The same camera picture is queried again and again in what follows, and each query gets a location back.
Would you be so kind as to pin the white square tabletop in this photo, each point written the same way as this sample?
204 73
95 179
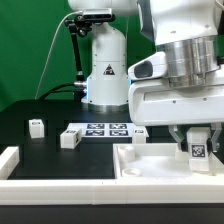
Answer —
161 160

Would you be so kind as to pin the white U-shaped fence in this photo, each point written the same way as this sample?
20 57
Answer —
194 189

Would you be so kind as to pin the fiducial marker sheet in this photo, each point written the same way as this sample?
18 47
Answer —
110 130

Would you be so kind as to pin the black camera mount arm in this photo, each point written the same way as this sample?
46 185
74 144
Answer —
77 46

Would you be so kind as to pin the grey camera on mount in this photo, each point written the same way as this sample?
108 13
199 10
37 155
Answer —
97 14

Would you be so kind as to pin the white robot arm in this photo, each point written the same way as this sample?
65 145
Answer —
182 83

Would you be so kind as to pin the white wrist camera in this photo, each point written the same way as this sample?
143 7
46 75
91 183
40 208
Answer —
152 67

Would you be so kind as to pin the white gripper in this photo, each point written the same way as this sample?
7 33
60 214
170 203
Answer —
152 104

